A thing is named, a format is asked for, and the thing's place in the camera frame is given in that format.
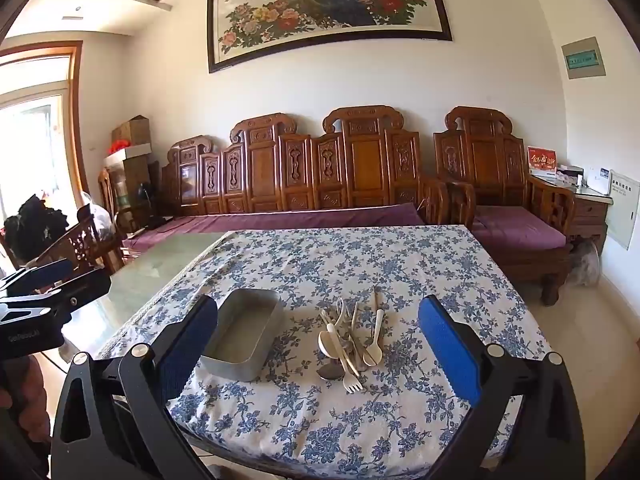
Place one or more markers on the white wall electrical panel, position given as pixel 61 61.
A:
pixel 622 214

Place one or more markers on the wooden side table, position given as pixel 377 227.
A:
pixel 575 212

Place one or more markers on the person's left hand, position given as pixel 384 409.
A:
pixel 33 416

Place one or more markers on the large cream ladle spoon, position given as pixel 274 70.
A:
pixel 329 341

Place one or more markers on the black bag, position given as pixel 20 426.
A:
pixel 33 229

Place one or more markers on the wooden cabinet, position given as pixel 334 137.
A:
pixel 129 191

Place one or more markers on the cream plastic spoon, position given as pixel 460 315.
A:
pixel 374 354

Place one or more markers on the carved wooden armchair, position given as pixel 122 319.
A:
pixel 484 164

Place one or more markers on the grey green wall box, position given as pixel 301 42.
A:
pixel 583 59

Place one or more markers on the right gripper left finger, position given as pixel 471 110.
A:
pixel 112 421

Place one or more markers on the purple armchair cushion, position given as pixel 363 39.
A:
pixel 499 227

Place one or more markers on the cream handled small fork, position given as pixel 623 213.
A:
pixel 351 383

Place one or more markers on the white router box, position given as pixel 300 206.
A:
pixel 598 180

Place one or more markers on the long carved wooden sofa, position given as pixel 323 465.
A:
pixel 364 158

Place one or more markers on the cardboard box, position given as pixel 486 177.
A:
pixel 135 130

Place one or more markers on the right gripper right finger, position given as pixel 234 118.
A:
pixel 546 441

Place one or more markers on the grey metal tray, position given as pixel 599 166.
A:
pixel 249 320

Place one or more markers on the red card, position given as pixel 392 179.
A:
pixel 541 160

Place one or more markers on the blue floral tablecloth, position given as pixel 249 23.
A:
pixel 289 415

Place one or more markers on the smiley steel spork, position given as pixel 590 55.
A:
pixel 344 327

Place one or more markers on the purple sofa cushion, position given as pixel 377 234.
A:
pixel 391 215

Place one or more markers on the white plastic bag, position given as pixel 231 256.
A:
pixel 585 264

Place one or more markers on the wooden dining chair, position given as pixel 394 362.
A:
pixel 85 247

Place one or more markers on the framed peacock flower painting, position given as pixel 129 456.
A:
pixel 241 30

